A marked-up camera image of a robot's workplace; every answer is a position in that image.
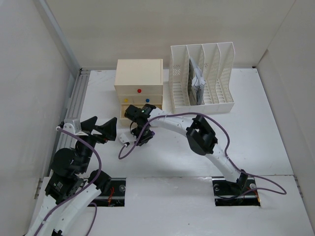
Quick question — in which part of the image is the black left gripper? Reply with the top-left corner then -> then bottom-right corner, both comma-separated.
75,116 -> 117,172

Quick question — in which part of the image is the cream drawer cabinet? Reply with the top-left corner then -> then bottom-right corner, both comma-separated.
114,59 -> 163,127

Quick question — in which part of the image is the Canon guide booklet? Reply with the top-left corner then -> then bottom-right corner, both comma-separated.
187,57 -> 206,106

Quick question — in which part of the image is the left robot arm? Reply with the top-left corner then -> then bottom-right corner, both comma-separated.
27,116 -> 117,236

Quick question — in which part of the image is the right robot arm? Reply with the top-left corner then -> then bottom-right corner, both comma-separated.
121,104 -> 248,194

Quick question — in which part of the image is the white four-slot file organizer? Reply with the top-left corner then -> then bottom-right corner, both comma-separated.
169,42 -> 235,114

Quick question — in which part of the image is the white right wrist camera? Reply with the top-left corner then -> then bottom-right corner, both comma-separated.
119,133 -> 130,146

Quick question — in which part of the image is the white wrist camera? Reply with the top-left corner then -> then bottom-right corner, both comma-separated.
119,133 -> 130,146
56,118 -> 88,136

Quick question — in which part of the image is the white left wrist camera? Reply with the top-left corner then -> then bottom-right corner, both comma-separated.
56,118 -> 88,136

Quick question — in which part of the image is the aluminium frame rail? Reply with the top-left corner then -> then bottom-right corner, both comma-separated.
36,0 -> 91,177

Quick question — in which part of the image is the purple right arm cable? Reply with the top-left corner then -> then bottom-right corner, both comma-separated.
118,112 -> 287,195

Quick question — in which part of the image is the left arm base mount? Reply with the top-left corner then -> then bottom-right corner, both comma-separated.
75,175 -> 126,207

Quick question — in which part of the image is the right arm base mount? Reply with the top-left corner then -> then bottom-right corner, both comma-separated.
212,177 -> 260,207

